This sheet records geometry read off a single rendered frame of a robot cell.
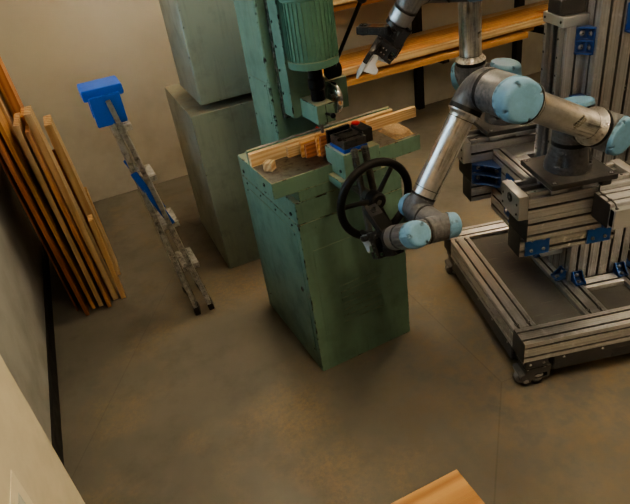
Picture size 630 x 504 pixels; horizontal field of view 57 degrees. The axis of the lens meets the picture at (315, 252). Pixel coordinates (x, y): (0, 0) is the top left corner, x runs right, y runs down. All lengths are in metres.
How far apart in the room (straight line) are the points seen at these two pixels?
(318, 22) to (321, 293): 0.97
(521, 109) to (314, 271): 0.97
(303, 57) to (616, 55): 1.02
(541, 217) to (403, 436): 0.91
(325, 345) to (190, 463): 0.68
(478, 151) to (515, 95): 0.89
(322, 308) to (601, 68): 1.28
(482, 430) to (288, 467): 0.71
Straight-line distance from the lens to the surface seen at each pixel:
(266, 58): 2.21
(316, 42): 1.99
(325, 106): 2.08
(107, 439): 2.52
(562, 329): 2.33
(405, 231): 1.58
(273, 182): 1.95
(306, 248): 2.10
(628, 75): 2.27
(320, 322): 2.31
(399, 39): 1.95
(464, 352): 2.52
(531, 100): 1.62
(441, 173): 1.73
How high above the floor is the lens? 1.72
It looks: 32 degrees down
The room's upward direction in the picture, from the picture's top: 9 degrees counter-clockwise
